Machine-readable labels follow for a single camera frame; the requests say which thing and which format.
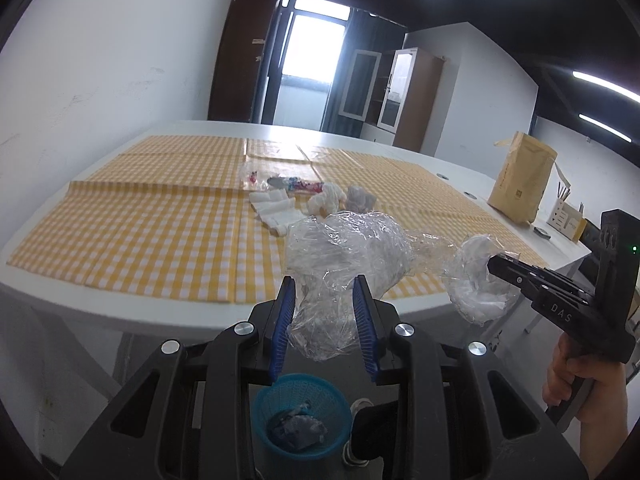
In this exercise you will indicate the blue plastic waste basket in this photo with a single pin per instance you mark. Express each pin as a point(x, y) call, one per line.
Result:
point(327, 403)

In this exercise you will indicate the grey paper ball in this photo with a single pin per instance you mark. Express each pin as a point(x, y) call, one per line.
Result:
point(358, 199)

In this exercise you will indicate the large clear plastic wrap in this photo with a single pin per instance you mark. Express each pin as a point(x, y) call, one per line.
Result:
point(324, 256)

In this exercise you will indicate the glass door cabinet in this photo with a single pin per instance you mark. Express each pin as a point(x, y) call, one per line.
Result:
point(393, 91)

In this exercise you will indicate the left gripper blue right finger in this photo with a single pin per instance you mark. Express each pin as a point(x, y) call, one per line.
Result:
point(364, 306)

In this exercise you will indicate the white tissue ball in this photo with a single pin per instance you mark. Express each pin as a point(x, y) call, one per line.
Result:
point(328, 201)

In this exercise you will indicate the trash pile in basket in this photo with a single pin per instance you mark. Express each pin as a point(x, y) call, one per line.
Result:
point(296, 429)

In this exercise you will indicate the white pen holder box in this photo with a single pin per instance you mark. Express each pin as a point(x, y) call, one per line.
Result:
point(566, 219)

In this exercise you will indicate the yellow checkered tablecloth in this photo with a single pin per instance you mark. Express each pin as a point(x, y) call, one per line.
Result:
point(167, 217)

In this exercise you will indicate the brown paper bag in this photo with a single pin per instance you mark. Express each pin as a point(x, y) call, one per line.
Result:
point(523, 178)

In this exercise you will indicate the clear plastic bag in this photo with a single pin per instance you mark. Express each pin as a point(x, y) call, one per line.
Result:
point(477, 295)

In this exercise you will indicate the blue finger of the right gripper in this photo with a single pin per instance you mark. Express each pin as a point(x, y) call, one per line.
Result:
point(507, 268)

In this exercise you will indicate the colourful snack wrapper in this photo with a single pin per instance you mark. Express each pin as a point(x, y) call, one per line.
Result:
point(295, 185)

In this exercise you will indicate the clear small plastic wrapper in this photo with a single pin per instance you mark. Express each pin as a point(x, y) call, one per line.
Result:
point(254, 178)

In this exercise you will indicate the brown wooden cabinet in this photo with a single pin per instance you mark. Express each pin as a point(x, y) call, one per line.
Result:
point(239, 60)

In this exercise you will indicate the white tissue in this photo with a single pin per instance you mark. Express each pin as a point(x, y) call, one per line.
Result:
point(276, 210)

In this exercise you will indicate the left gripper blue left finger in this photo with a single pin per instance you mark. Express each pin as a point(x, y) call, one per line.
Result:
point(280, 318)

